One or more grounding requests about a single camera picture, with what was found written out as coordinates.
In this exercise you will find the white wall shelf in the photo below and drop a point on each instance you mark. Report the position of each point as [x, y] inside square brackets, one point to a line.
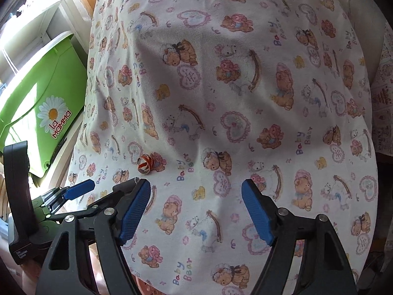
[40, 18]

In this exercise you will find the pink plastic basket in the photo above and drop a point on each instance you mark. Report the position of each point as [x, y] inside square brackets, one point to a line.
[147, 291]

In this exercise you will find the green plastic bin white lid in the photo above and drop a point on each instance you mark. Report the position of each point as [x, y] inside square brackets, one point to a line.
[30, 98]

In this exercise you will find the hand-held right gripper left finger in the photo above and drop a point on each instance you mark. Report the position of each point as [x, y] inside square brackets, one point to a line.
[135, 209]

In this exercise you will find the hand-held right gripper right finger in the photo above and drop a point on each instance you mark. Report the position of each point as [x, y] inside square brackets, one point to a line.
[258, 212]

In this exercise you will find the stack of books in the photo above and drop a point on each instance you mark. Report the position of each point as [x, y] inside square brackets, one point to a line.
[3, 196]

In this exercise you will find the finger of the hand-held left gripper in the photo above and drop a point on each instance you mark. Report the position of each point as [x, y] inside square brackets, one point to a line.
[119, 190]
[79, 189]

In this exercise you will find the bear print tablecloth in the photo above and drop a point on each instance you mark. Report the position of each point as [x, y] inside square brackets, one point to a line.
[245, 98]

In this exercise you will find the red patterned cloth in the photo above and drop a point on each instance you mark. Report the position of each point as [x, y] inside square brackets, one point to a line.
[382, 104]

